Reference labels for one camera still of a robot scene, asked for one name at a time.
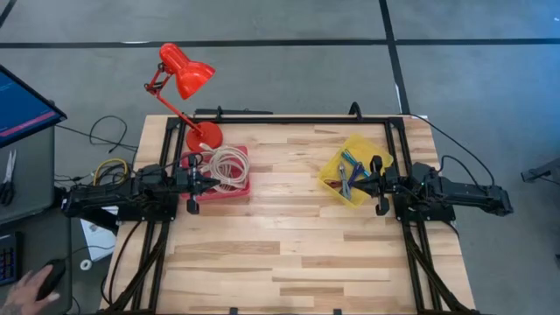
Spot red desk lamp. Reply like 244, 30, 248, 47
143, 42, 224, 152

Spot yellow plastic bin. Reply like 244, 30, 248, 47
318, 133, 395, 210

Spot black computer mouse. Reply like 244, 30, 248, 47
37, 257, 67, 302

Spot black keyboard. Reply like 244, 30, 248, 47
0, 231, 24, 288

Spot scissors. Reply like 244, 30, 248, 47
0, 149, 18, 207

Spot pink plastic bin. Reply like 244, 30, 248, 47
181, 143, 253, 202

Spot grey desk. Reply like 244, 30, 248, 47
0, 126, 74, 315

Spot blue screen monitor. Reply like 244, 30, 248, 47
0, 64, 68, 149

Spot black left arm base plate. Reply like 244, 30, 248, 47
115, 205, 179, 223

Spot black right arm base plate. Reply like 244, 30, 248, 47
391, 192, 457, 223

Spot person's hand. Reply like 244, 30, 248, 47
0, 264, 61, 315

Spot black arched handle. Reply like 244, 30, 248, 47
347, 101, 364, 122

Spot white paper sheet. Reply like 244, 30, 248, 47
80, 213, 120, 263

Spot black floor cable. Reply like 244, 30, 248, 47
55, 115, 139, 154

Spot yellow cable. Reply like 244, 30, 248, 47
93, 157, 130, 187

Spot black clamp bar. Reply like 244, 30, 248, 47
194, 107, 275, 117

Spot black aluminium table frame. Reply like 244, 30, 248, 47
99, 101, 480, 315

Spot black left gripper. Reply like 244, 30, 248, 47
174, 152, 221, 215

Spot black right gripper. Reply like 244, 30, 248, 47
352, 155, 400, 216

